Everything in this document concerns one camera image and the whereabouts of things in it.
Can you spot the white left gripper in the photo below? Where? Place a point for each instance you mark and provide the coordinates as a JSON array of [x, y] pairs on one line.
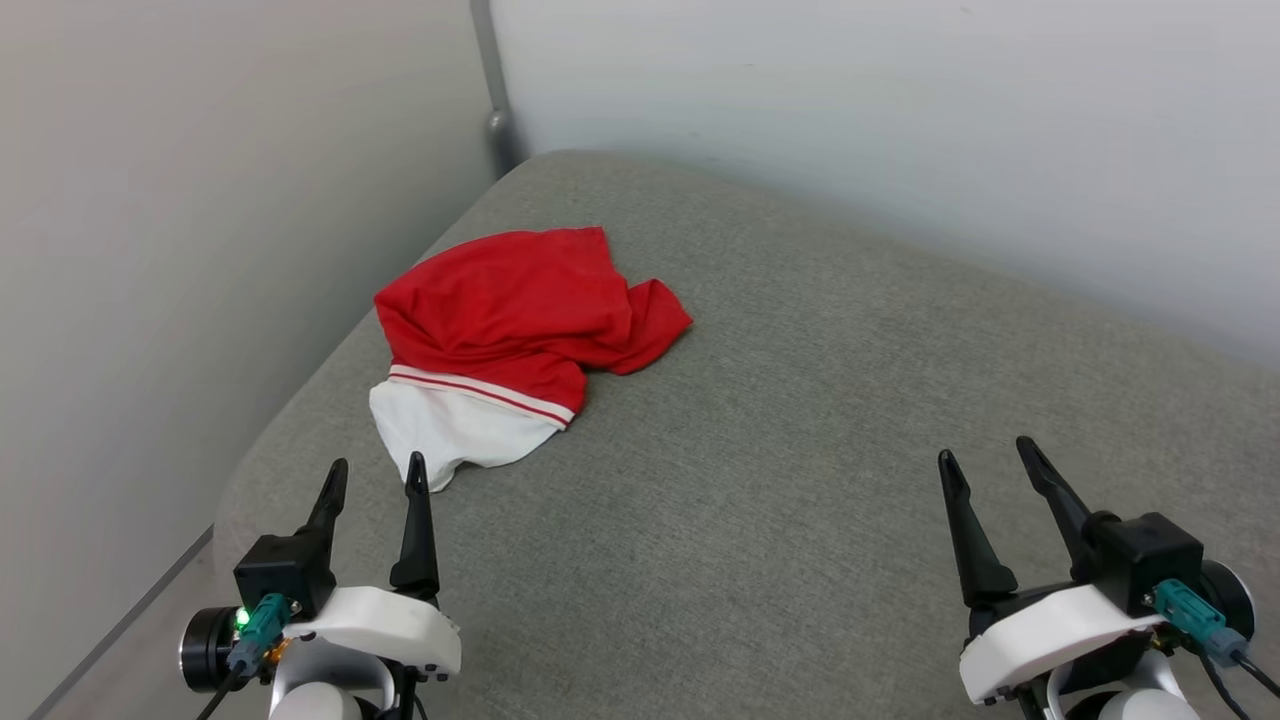
[[385, 625]]

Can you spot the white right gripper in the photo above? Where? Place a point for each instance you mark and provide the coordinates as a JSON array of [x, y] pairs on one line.
[[1050, 635]]

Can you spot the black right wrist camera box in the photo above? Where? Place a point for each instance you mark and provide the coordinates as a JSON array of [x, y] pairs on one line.
[[1145, 555]]

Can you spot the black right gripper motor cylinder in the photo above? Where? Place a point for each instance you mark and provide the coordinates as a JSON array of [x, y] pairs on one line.
[[1232, 595]]

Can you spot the red and white jersey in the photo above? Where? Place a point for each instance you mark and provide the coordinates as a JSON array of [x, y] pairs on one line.
[[510, 310]]

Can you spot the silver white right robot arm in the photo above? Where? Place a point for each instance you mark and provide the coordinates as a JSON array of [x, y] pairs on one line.
[[1130, 695]]

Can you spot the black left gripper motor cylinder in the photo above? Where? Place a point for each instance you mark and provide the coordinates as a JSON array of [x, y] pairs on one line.
[[205, 650]]

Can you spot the grey metal pipe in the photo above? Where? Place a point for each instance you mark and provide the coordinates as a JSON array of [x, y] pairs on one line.
[[498, 110]]

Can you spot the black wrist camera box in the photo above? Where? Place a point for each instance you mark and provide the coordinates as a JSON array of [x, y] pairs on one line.
[[1145, 555], [280, 570]]

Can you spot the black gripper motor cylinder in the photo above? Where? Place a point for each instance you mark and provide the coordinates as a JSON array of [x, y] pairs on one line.
[[205, 650], [1232, 595]]

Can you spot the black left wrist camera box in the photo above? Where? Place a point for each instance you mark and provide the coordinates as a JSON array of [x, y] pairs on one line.
[[280, 570]]

